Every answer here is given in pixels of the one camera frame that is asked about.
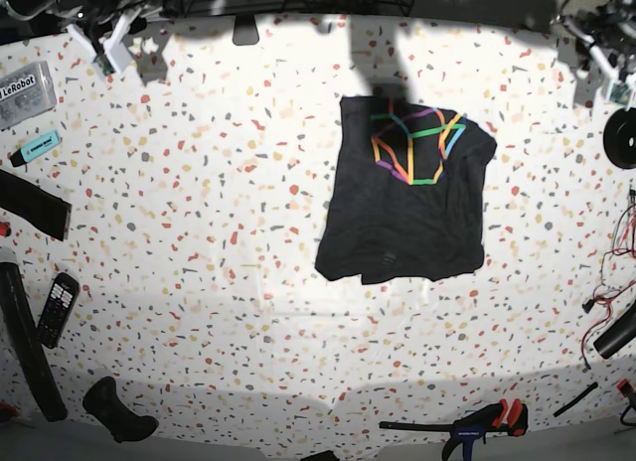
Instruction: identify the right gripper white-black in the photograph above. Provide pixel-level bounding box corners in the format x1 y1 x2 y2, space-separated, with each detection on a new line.
67 6 144 77

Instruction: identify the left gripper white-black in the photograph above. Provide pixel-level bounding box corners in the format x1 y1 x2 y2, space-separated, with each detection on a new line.
558 14 635 106

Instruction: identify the dark grey T-shirt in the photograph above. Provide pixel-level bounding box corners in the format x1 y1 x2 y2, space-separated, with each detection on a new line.
315 96 497 284

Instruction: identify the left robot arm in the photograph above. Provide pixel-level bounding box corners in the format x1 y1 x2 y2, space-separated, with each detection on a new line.
551 0 635 109

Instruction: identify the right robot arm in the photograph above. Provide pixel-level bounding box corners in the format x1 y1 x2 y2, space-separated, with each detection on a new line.
1 0 161 76

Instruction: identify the black round disc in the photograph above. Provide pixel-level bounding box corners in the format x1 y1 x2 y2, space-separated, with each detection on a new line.
603 108 636 170

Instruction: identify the clear LeRobot parts box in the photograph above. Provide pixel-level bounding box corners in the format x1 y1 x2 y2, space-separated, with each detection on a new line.
0 61 57 130

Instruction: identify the turquoise highlighter pen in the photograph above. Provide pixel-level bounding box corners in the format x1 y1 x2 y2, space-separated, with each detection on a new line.
10 130 61 167

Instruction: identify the grey monitor stand base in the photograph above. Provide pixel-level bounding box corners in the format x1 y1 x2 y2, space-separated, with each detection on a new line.
233 15 259 47

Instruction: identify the black folded cloth strip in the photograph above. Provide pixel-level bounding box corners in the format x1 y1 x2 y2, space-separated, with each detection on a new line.
1 170 72 240

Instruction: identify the black cylinder right edge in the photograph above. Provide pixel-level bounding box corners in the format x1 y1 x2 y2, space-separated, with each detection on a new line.
593 312 635 360

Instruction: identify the black remote control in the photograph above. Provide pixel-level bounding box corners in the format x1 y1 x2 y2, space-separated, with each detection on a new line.
37 272 80 349

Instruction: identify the small black stick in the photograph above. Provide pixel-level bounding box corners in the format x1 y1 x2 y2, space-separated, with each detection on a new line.
553 382 598 417

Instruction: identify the red object right edge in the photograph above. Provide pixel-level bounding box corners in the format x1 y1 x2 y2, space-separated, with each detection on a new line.
617 379 636 408

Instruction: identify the long black tube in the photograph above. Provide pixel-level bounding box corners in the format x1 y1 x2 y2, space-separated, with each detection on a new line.
1 247 68 422

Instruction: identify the black game controller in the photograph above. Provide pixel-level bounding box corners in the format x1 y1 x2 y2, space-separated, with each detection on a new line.
82 377 159 443

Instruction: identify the red object bottom left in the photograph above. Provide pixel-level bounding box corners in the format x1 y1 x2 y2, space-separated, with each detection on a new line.
0 403 19 424

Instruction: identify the red and black wire bundle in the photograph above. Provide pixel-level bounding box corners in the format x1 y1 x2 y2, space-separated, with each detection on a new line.
578 187 636 373

